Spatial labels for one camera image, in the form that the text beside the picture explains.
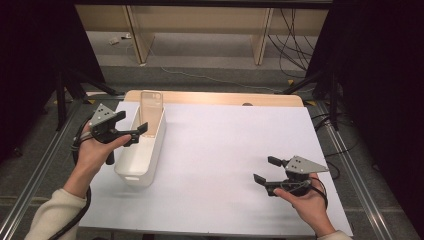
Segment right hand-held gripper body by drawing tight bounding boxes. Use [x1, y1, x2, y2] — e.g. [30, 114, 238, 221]
[264, 155, 330, 198]

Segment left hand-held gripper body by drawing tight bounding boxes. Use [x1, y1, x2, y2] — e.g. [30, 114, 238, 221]
[88, 103, 141, 166]

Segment beige phone case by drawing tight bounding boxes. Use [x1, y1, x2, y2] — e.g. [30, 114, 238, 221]
[139, 89, 164, 138]

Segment white plastic storage bin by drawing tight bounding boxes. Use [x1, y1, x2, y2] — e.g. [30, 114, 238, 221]
[113, 105, 167, 188]

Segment person's left hand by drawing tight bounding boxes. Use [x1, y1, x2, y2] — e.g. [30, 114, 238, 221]
[75, 121, 133, 177]

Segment person's right hand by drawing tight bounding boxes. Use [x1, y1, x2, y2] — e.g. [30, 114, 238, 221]
[273, 172, 335, 235]

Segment black tripod stand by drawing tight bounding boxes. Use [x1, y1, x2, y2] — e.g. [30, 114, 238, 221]
[54, 66, 126, 132]
[281, 68, 341, 131]

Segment white table cover sheet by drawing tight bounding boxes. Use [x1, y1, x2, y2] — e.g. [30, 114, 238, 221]
[78, 100, 354, 238]

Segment light wooden table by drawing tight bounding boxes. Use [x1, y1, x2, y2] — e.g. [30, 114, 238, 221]
[123, 89, 305, 108]

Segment black curtain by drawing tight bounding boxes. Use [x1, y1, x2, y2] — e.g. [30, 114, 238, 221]
[304, 0, 424, 231]
[0, 0, 107, 161]

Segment beige wooden shelf unit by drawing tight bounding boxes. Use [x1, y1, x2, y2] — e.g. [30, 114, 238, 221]
[75, 4, 329, 66]

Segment black metal beam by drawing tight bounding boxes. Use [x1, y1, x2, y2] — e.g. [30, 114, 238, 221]
[74, 0, 334, 9]

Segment right hand-held gripper cable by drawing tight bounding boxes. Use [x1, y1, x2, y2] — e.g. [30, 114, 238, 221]
[281, 176, 329, 209]

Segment hand-held gripper cable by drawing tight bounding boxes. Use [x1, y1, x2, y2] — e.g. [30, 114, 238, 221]
[48, 113, 98, 240]
[281, 176, 329, 209]

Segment black floor cables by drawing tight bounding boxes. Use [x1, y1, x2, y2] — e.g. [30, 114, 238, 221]
[311, 111, 361, 181]

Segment aluminium floor rail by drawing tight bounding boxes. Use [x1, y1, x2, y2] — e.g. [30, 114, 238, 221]
[316, 101, 394, 240]
[0, 99, 83, 240]

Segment left hand-held gripper cable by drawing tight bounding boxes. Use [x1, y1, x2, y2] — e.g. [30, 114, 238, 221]
[48, 113, 98, 240]

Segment bundle of black cables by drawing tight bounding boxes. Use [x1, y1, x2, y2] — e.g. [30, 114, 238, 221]
[266, 8, 318, 79]

